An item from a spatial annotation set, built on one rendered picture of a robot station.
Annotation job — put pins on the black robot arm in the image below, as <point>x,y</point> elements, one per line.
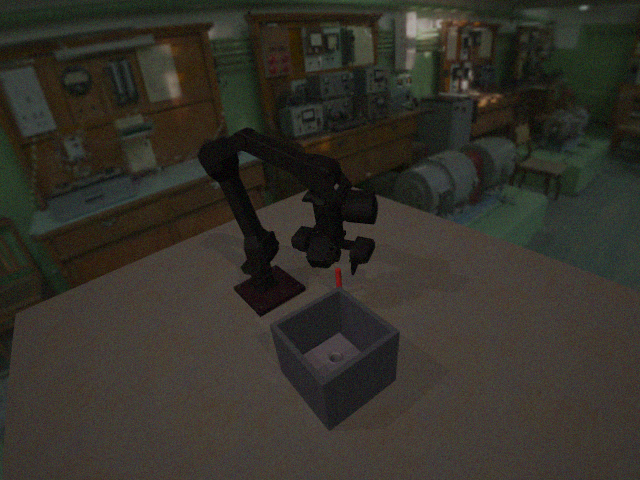
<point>316,172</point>

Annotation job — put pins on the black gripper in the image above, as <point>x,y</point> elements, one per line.
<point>360,250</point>

